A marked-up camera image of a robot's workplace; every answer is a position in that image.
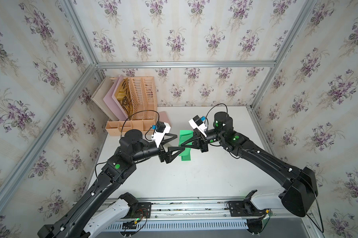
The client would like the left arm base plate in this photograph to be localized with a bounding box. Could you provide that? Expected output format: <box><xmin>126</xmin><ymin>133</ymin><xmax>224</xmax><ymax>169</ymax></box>
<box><xmin>123</xmin><ymin>202</ymin><xmax>152</xmax><ymax>219</ymax></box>

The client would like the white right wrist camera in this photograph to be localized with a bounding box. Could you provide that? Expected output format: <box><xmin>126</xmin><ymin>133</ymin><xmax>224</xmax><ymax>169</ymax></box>
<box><xmin>189</xmin><ymin>116</ymin><xmax>208</xmax><ymax>137</ymax></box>

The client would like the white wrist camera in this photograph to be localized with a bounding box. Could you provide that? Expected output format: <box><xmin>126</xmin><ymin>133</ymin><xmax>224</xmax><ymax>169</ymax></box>
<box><xmin>189</xmin><ymin>116</ymin><xmax>208</xmax><ymax>137</ymax></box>
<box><xmin>151</xmin><ymin>121</ymin><xmax>171</xmax><ymax>148</ymax></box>

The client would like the pink folder board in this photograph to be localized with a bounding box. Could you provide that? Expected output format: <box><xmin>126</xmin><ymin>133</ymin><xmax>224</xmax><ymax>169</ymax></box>
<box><xmin>103</xmin><ymin>75</ymin><xmax>127</xmax><ymax>121</ymax></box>

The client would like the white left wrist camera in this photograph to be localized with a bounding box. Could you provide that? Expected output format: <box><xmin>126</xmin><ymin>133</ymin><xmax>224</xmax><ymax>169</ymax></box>
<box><xmin>151</xmin><ymin>121</ymin><xmax>171</xmax><ymax>148</ymax></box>

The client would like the yellow black patterned book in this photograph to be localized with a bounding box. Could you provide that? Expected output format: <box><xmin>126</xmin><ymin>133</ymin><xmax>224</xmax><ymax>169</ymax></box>
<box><xmin>113</xmin><ymin>78</ymin><xmax>133</xmax><ymax>117</ymax></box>

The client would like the green square paper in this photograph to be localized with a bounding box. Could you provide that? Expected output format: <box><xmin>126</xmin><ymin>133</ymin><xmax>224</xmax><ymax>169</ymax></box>
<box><xmin>179</xmin><ymin>130</ymin><xmax>193</xmax><ymax>147</ymax></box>
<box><xmin>180</xmin><ymin>150</ymin><xmax>191</xmax><ymax>161</ymax></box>

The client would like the peach plastic file organizer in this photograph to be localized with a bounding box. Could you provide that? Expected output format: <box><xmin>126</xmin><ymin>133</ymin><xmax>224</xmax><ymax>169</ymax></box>
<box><xmin>106</xmin><ymin>76</ymin><xmax>158</xmax><ymax>136</ymax></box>

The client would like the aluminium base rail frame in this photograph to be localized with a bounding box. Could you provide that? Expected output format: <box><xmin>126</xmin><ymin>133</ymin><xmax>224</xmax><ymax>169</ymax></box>
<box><xmin>106</xmin><ymin>197</ymin><xmax>322</xmax><ymax>238</ymax></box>

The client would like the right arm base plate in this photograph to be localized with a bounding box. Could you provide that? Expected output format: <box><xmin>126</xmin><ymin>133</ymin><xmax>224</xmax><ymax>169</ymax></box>
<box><xmin>226</xmin><ymin>201</ymin><xmax>269</xmax><ymax>217</ymax></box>

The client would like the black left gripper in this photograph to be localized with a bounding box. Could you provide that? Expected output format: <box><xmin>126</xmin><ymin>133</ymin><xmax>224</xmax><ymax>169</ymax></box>
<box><xmin>128</xmin><ymin>133</ymin><xmax>184</xmax><ymax>165</ymax></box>

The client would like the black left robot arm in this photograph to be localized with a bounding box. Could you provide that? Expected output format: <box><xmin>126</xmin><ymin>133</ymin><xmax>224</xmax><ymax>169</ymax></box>
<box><xmin>37</xmin><ymin>121</ymin><xmax>185</xmax><ymax>238</ymax></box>

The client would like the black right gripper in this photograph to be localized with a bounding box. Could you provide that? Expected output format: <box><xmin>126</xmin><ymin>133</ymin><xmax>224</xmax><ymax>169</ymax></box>
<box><xmin>180</xmin><ymin>129</ymin><xmax>225</xmax><ymax>154</ymax></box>

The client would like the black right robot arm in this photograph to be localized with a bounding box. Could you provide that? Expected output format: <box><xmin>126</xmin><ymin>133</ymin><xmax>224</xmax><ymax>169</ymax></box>
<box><xmin>179</xmin><ymin>109</ymin><xmax>319</xmax><ymax>235</ymax></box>

